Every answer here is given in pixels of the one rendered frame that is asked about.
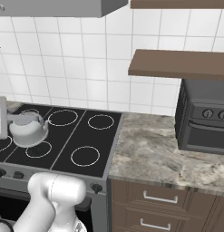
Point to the grey range hood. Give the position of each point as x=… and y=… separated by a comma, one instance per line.
x=56, y=7

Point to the black hob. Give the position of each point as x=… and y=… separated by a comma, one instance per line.
x=77, y=136

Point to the brown wooden shelf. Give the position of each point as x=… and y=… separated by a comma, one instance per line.
x=180, y=64
x=180, y=3

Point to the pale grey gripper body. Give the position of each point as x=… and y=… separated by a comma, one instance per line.
x=0, y=117

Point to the grey stove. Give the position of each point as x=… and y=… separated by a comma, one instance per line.
x=99, y=208

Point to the brown cupboard door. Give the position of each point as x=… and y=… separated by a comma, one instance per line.
x=219, y=217

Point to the black stove knob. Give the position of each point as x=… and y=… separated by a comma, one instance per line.
x=1, y=172
x=18, y=175
x=97, y=188

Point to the dark grey toaster oven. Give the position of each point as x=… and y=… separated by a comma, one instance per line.
x=204, y=139

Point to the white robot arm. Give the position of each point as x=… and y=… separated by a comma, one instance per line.
x=53, y=193

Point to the brown drawer front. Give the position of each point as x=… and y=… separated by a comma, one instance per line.
x=128, y=193
x=125, y=219

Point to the toaster oven knob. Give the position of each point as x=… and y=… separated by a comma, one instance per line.
x=207, y=113
x=222, y=114

